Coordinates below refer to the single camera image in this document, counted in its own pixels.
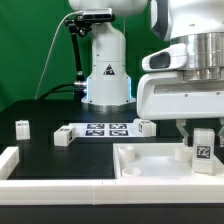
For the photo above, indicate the grey depth camera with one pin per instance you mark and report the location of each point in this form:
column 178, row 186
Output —
column 97, row 14

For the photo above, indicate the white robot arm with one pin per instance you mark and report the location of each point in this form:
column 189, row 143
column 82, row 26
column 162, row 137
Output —
column 199, row 24

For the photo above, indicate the white U-shaped fence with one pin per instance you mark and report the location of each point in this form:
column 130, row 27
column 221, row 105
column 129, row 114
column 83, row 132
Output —
column 197, row 189

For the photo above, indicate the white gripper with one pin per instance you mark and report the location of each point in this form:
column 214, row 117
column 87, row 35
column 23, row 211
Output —
column 163, row 94

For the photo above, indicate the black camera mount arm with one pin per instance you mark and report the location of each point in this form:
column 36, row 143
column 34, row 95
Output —
column 78, row 28

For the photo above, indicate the white square tabletop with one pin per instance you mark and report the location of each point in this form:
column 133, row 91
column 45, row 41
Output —
column 154, row 160

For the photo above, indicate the fiducial marker sheet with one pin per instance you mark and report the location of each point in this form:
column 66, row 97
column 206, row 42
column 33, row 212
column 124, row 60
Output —
column 105, row 130

